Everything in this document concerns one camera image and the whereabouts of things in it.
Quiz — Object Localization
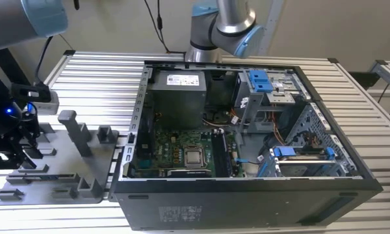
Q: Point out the black RAM stick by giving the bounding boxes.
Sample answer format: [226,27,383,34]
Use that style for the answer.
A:
[212,129,231,178]
[17,173,77,179]

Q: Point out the grey parts rack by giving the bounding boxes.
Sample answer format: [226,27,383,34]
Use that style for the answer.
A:
[0,109,120,206]

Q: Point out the green motherboard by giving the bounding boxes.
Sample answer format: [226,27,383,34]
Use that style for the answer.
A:
[128,129,247,179]

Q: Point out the grey power supply unit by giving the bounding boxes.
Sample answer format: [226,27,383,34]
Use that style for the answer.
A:
[146,70,207,130]

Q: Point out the silver CPU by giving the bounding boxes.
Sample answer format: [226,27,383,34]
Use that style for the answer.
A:
[184,151,204,164]

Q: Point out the black graphics card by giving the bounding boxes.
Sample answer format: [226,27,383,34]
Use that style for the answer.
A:
[163,168,214,178]

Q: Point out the black PC case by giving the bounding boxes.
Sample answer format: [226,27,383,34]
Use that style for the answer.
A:
[108,59,383,232]

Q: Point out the blue disk carrier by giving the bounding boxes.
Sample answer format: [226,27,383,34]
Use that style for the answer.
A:
[247,70,272,94]

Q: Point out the grey metal drive cage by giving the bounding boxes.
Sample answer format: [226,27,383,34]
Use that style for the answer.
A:
[232,69,311,134]

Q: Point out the hard disk in blue carrier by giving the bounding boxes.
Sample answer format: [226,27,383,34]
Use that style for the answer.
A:
[267,145,338,177]

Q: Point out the black block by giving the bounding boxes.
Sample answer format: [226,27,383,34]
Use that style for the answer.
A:
[347,71,380,91]

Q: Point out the metal side table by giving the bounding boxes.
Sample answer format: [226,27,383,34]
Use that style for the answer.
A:
[364,59,390,98]

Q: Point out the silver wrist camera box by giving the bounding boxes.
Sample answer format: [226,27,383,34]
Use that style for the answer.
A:
[10,83,59,116]

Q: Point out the black stand post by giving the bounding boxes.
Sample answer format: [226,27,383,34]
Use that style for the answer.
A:
[0,47,31,86]

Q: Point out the CPU socket frame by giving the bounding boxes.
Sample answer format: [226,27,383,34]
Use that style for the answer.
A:
[179,145,208,169]

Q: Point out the black base cable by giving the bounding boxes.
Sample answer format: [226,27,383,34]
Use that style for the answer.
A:
[143,0,171,54]

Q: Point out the white and black wires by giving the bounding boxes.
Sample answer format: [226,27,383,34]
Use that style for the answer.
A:
[200,113,240,128]

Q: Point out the orange wire bundle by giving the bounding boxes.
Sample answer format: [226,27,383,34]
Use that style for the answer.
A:
[268,109,284,147]

